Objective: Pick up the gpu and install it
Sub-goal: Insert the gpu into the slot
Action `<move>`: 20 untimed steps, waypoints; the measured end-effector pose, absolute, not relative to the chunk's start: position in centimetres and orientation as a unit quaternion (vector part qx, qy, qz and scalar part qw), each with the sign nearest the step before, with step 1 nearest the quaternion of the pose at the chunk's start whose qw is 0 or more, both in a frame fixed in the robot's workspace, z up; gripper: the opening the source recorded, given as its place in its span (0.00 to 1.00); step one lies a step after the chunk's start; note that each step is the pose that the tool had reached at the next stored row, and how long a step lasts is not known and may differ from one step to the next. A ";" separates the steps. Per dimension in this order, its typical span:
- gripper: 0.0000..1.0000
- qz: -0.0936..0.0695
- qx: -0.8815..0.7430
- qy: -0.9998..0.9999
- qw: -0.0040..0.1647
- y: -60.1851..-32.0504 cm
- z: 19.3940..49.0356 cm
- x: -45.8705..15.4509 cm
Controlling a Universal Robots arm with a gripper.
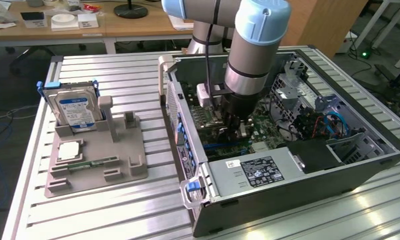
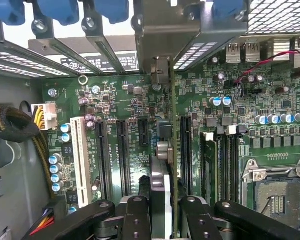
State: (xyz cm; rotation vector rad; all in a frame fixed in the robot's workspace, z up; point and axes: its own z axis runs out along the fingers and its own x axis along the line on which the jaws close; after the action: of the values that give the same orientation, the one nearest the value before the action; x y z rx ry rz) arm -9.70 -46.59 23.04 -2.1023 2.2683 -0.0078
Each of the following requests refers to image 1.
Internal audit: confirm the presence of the white tape roll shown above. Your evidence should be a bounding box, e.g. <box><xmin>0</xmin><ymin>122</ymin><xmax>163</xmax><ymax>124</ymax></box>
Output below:
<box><xmin>51</xmin><ymin>14</ymin><xmax>77</xmax><ymax>25</ymax></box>

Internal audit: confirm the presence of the silver CPU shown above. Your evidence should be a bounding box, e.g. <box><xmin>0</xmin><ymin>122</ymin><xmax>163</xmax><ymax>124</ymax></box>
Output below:
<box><xmin>57</xmin><ymin>142</ymin><xmax>84</xmax><ymax>161</ymax></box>

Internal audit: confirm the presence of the blue wire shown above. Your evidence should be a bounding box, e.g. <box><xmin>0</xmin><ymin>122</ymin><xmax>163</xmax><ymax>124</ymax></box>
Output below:
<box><xmin>323</xmin><ymin>112</ymin><xmax>351</xmax><ymax>140</ymax></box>

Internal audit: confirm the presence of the hard disk with blue carrier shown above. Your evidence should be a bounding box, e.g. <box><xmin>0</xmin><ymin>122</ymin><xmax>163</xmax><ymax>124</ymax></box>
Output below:
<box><xmin>35</xmin><ymin>78</ymin><xmax>101</xmax><ymax>133</ymax></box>

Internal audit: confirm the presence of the perforated metal disk bay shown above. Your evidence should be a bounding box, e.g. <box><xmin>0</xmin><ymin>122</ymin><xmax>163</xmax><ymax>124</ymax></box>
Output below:
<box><xmin>272</xmin><ymin>58</ymin><xmax>323</xmax><ymax>115</ymax></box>

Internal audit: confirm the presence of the black stand foot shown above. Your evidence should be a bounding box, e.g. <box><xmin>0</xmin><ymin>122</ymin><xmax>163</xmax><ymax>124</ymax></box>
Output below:
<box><xmin>375</xmin><ymin>63</ymin><xmax>400</xmax><ymax>88</ymax></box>

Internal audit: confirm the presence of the black camera cable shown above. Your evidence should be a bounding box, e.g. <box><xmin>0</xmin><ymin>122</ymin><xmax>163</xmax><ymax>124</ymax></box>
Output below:
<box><xmin>204</xmin><ymin>0</ymin><xmax>222</xmax><ymax>100</ymax></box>

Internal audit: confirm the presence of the wooden desk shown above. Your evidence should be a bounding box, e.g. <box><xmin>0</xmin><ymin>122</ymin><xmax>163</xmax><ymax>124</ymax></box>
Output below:
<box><xmin>0</xmin><ymin>0</ymin><xmax>196</xmax><ymax>55</ymax></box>

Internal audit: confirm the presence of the grey parts rack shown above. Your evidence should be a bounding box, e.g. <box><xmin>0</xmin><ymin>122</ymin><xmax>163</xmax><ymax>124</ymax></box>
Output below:
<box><xmin>44</xmin><ymin>96</ymin><xmax>151</xmax><ymax>200</ymax></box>

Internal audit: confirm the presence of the flat white box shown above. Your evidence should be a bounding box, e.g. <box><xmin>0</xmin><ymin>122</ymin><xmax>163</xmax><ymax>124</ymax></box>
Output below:
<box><xmin>49</xmin><ymin>21</ymin><xmax>81</xmax><ymax>32</ymax></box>

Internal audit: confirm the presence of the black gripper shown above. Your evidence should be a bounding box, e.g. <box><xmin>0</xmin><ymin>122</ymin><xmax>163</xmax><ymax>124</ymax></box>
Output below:
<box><xmin>219</xmin><ymin>92</ymin><xmax>260</xmax><ymax>121</ymax></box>

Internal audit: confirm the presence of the stack of papers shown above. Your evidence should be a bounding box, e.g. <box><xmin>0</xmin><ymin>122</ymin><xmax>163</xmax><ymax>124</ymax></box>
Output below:
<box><xmin>168</xmin><ymin>15</ymin><xmax>195</xmax><ymax>31</ymax></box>

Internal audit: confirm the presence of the plain white box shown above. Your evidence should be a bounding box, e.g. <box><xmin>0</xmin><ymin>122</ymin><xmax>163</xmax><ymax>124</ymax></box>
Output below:
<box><xmin>76</xmin><ymin>13</ymin><xmax>101</xmax><ymax>30</ymax></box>

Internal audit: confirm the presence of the clear plastic bag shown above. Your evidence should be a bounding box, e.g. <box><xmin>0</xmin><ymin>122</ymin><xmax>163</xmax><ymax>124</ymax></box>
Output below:
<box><xmin>0</xmin><ymin>2</ymin><xmax>21</xmax><ymax>23</ymax></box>

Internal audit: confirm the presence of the black round stand base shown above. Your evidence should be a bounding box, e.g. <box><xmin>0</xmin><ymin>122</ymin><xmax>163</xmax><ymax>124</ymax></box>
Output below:
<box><xmin>113</xmin><ymin>0</ymin><xmax>151</xmax><ymax>20</ymax></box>

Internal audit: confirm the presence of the silver socket cover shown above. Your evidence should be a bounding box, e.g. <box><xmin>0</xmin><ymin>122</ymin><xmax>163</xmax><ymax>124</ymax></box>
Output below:
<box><xmin>236</xmin><ymin>121</ymin><xmax>255</xmax><ymax>138</ymax></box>

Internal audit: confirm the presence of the blue expansion slot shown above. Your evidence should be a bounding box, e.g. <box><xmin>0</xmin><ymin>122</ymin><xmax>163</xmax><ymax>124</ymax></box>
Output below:
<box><xmin>203</xmin><ymin>142</ymin><xmax>236</xmax><ymax>149</ymax></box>

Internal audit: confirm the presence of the wooden cabinet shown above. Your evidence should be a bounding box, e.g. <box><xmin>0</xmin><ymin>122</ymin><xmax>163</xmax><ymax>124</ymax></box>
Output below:
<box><xmin>279</xmin><ymin>0</ymin><xmax>371</xmax><ymax>58</ymax></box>

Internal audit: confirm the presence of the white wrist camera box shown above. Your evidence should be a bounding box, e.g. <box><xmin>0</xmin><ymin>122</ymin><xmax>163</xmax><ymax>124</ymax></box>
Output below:
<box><xmin>196</xmin><ymin>83</ymin><xmax>215</xmax><ymax>109</ymax></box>

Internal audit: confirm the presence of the black and grey PC case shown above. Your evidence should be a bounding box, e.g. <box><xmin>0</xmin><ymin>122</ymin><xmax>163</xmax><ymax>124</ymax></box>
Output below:
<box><xmin>157</xmin><ymin>48</ymin><xmax>400</xmax><ymax>238</ymax></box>

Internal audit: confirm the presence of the white box with black top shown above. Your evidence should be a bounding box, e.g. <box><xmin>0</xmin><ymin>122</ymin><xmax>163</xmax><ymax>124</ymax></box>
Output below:
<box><xmin>20</xmin><ymin>11</ymin><xmax>49</xmax><ymax>29</ymax></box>

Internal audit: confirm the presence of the red packet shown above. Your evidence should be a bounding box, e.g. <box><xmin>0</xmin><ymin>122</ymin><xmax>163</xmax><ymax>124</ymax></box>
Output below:
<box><xmin>81</xmin><ymin>2</ymin><xmax>104</xmax><ymax>14</ymax></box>

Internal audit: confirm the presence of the green motherboard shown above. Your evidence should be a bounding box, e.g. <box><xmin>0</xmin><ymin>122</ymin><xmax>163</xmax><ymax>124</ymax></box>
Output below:
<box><xmin>183</xmin><ymin>82</ymin><xmax>288</xmax><ymax>162</ymax></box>

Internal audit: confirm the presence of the silver chipset heatsink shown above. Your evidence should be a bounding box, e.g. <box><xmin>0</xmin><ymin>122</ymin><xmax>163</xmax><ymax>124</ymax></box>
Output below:
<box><xmin>252</xmin><ymin>141</ymin><xmax>270</xmax><ymax>153</ymax></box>

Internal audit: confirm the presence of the black plastic cover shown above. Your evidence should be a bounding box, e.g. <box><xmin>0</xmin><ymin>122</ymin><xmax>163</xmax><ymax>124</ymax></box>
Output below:
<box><xmin>288</xmin><ymin>139</ymin><xmax>344</xmax><ymax>175</ymax></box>

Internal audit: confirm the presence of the green RAM stick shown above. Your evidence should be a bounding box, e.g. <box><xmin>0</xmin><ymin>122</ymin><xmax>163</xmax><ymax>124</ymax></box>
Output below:
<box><xmin>65</xmin><ymin>158</ymin><xmax>117</xmax><ymax>171</ymax></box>

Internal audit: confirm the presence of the white electrical box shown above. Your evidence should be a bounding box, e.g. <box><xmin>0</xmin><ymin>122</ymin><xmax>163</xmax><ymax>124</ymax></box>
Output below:
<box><xmin>340</xmin><ymin>31</ymin><xmax>360</xmax><ymax>55</ymax></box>

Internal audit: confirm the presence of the grey power supply unit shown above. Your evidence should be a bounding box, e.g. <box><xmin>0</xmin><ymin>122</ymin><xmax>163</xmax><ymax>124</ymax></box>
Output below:
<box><xmin>206</xmin><ymin>147</ymin><xmax>308</xmax><ymax>197</ymax></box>

